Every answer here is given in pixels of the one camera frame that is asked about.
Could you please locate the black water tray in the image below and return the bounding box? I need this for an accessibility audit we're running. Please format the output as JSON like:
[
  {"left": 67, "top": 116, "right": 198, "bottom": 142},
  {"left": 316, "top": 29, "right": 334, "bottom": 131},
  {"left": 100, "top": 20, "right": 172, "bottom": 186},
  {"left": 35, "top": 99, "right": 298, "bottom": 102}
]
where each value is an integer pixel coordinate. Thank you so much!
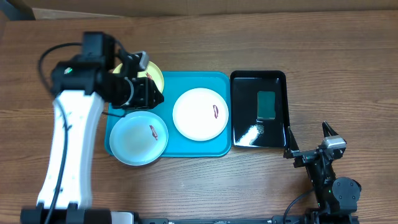
[{"left": 230, "top": 70, "right": 290, "bottom": 148}]

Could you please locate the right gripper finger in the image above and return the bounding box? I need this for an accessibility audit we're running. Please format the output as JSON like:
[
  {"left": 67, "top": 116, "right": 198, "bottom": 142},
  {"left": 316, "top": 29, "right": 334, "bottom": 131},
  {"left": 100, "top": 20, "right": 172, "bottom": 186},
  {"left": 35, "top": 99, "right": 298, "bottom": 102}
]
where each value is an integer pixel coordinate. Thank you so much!
[
  {"left": 288, "top": 126, "right": 299, "bottom": 152},
  {"left": 322, "top": 121, "right": 338, "bottom": 138}
]

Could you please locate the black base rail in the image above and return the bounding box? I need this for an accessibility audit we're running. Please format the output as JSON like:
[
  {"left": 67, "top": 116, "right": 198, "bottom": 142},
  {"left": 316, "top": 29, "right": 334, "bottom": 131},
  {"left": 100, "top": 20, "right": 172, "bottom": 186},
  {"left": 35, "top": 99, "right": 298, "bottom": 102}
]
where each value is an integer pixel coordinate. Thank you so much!
[{"left": 134, "top": 215, "right": 305, "bottom": 224}]

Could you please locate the white plate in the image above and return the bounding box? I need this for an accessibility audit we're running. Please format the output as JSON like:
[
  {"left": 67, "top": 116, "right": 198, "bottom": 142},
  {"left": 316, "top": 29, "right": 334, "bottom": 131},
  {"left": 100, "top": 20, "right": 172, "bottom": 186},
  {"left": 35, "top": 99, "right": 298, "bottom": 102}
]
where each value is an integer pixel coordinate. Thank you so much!
[{"left": 172, "top": 88, "right": 229, "bottom": 141}]

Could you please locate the teal plastic tray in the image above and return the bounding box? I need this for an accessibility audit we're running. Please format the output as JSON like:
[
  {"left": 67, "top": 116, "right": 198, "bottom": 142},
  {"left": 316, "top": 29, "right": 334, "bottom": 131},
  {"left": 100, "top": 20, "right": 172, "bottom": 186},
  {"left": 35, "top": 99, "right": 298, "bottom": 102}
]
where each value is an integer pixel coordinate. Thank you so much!
[{"left": 104, "top": 72, "right": 231, "bottom": 157}]

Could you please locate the cardboard panel at back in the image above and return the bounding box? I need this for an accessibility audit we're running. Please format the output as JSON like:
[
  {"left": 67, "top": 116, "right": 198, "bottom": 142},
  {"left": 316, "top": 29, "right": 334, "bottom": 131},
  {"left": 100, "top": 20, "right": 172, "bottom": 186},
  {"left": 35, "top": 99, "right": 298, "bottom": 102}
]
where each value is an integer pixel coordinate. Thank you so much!
[{"left": 24, "top": 0, "right": 397, "bottom": 17}]

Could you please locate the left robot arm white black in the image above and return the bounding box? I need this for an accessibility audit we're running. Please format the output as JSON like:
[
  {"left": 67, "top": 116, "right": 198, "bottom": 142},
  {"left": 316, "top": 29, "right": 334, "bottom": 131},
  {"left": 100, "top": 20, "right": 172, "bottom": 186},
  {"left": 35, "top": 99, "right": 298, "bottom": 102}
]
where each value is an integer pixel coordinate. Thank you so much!
[{"left": 20, "top": 32, "right": 164, "bottom": 223}]

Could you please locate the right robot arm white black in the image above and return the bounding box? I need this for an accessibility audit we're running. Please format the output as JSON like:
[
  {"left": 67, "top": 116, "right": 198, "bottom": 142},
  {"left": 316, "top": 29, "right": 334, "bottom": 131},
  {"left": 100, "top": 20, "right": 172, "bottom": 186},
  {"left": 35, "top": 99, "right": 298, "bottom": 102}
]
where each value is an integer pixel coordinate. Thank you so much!
[{"left": 282, "top": 121, "right": 362, "bottom": 224}]

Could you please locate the yellow plate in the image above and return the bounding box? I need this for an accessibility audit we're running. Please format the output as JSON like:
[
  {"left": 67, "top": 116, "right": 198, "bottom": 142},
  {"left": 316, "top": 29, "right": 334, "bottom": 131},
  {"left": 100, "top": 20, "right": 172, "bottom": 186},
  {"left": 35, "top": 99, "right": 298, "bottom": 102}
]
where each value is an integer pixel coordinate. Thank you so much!
[{"left": 113, "top": 61, "right": 164, "bottom": 94}]

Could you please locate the light blue plate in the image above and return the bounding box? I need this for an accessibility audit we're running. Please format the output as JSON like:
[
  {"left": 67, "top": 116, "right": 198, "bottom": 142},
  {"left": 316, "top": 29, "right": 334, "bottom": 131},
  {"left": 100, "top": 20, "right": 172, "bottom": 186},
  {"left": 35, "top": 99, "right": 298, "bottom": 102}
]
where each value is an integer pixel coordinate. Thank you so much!
[{"left": 109, "top": 111, "right": 169, "bottom": 166}]

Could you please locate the green yellow sponge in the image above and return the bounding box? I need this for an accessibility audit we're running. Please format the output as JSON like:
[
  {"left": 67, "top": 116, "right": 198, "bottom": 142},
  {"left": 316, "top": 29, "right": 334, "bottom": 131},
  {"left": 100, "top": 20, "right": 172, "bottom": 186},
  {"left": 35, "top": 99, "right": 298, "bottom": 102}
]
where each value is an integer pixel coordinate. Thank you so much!
[{"left": 257, "top": 91, "right": 275, "bottom": 120}]

